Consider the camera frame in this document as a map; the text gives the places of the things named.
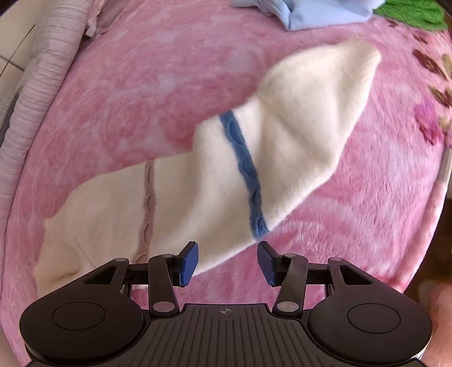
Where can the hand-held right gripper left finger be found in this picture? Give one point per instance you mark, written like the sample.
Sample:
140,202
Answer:
190,263

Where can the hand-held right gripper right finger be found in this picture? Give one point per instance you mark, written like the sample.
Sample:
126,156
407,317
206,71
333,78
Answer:
265,263

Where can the cream knit sweater with stripes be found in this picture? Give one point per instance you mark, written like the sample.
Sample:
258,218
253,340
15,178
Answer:
282,141

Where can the pink floral blanket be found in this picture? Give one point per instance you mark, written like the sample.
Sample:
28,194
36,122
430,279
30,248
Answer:
159,88

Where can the lilac ribbed quilt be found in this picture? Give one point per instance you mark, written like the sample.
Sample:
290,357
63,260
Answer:
42,70

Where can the light blue cloth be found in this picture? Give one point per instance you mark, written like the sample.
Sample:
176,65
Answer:
303,14

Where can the green knit cloth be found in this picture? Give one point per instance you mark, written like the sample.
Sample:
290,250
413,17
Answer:
413,14

